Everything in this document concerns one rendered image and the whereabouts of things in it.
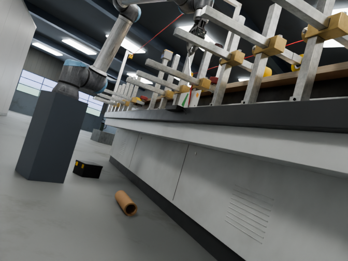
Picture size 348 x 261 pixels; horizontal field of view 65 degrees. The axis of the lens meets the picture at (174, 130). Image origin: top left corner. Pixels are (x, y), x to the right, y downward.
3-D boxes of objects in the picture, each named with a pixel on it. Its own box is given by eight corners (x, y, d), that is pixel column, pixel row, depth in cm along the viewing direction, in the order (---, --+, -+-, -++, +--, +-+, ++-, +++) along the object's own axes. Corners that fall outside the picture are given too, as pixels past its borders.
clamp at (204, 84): (201, 86, 146) (203, 77, 146) (190, 88, 158) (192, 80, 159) (209, 89, 148) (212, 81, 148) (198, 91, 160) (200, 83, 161)
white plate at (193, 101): (195, 107, 144) (200, 89, 145) (176, 108, 168) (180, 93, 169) (196, 107, 144) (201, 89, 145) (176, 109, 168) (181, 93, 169)
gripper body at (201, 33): (193, 35, 152) (199, 15, 153) (186, 39, 160) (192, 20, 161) (204, 40, 155) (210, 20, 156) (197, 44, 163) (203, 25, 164)
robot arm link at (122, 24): (74, 83, 213) (121, -6, 202) (93, 90, 226) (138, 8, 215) (83, 90, 203) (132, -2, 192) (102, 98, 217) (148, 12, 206)
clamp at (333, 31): (336, 26, 77) (341, 10, 78) (298, 38, 90) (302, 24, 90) (350, 35, 80) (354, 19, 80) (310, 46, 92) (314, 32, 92)
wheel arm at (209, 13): (204, 12, 92) (207, 2, 93) (200, 16, 96) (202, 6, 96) (307, 68, 112) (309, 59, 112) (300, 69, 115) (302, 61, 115)
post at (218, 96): (213, 107, 129) (240, 13, 132) (209, 108, 132) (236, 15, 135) (219, 110, 130) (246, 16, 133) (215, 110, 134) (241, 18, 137)
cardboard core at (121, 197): (126, 201, 163) (116, 189, 190) (122, 215, 162) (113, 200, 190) (139, 204, 166) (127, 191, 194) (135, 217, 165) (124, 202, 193)
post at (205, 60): (186, 120, 152) (209, 40, 155) (184, 120, 155) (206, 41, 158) (191, 122, 153) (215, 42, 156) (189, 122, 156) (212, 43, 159)
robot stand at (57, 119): (27, 180, 177) (56, 92, 181) (14, 170, 193) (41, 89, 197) (63, 183, 195) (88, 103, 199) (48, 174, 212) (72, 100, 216)
